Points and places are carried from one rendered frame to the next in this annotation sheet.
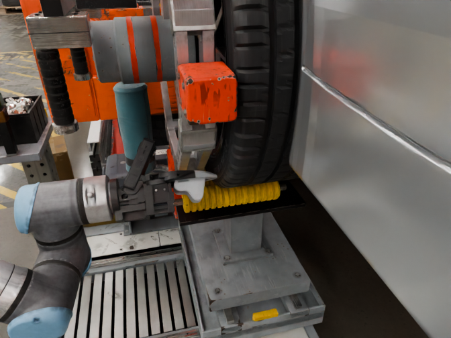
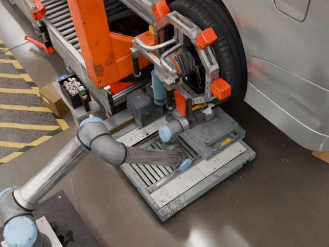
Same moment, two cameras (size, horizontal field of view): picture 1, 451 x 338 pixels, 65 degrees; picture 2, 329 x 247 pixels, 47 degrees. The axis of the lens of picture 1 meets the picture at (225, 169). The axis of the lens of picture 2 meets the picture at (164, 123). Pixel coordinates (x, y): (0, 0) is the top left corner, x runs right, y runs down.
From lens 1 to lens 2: 170 cm
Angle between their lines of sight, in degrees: 23
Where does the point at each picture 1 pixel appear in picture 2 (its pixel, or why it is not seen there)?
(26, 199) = (168, 132)
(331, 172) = (260, 106)
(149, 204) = (199, 120)
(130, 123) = (161, 87)
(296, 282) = (233, 126)
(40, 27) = (171, 85)
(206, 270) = (197, 133)
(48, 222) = (175, 136)
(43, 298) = (184, 156)
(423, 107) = (279, 101)
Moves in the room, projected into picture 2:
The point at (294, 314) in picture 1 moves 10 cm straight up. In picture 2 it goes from (235, 137) to (236, 128)
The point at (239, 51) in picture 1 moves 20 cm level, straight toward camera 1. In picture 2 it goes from (228, 77) to (246, 102)
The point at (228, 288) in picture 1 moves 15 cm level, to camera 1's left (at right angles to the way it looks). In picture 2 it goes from (209, 136) to (190, 143)
